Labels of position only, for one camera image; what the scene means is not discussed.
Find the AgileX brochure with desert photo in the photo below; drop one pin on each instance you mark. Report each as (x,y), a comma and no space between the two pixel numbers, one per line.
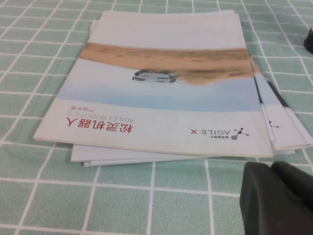
(159,98)

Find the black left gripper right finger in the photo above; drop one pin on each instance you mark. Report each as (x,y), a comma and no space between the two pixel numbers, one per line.
(296,181)

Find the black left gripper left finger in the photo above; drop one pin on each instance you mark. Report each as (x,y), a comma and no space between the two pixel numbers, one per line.
(264,208)

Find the white brochure with black stripe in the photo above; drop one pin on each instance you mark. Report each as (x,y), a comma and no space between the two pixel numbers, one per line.
(293,129)

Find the black mesh pen holder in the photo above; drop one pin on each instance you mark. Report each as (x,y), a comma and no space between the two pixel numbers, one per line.
(309,41)

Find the lower stacked white brochures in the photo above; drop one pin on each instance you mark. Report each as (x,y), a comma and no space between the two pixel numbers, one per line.
(266,115)

